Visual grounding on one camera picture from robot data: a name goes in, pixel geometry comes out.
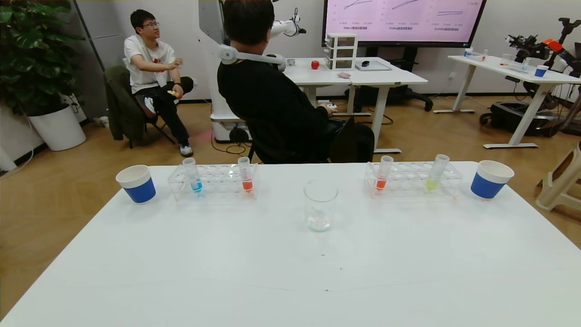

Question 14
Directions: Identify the tall grey cabinet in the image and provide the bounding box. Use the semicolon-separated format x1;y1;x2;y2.
72;0;127;119

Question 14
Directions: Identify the white plant pot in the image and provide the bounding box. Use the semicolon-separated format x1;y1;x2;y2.
27;104;87;151

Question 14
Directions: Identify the green potted plant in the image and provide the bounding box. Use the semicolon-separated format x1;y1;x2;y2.
0;0;85;117

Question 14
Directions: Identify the blue pigment test tube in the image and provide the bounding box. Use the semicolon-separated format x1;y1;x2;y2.
182;157;203;193

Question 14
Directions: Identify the beige plastic stool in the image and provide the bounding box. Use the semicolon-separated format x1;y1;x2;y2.
535;141;581;213

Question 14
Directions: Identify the black mobile robot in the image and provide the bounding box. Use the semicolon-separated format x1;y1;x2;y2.
479;17;581;138

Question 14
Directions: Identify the man in white t-shirt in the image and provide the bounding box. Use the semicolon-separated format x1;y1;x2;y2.
123;9;195;158

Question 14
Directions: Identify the white standing desk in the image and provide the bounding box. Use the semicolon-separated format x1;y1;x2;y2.
281;57;429;154
433;54;581;149

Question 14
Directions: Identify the black office chair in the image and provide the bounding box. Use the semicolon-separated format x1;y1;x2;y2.
247;116;375;164

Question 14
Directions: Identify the white drawer organizer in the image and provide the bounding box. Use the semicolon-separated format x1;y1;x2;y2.
325;33;359;71

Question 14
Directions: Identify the large display screen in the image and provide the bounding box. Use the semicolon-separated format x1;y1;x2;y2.
322;0;487;48

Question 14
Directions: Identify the white neck headset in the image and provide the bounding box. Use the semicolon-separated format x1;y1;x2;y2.
219;44;286;72

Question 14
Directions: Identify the orange pigment test tube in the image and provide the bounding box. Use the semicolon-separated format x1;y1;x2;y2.
375;155;394;191
238;157;254;193

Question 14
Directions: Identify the yellow pigment test tube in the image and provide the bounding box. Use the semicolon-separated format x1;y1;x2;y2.
425;154;450;191

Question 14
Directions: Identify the grey tablet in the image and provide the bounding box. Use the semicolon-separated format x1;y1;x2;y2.
355;60;393;72

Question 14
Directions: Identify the glass beaker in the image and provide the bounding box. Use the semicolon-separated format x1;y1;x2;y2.
304;179;339;233

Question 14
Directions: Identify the tall white robot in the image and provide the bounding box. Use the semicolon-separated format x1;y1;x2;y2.
198;0;307;144

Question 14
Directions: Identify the person in black sweater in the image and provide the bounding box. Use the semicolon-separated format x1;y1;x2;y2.
217;0;364;164

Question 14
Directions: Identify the black screen stand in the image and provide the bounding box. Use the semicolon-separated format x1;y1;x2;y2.
345;45;434;112

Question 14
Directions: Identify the dark green jacket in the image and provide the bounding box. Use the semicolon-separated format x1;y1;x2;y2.
103;65;148;142

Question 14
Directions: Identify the clear test tube rack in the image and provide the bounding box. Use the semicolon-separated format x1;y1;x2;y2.
167;163;258;201
364;160;463;199

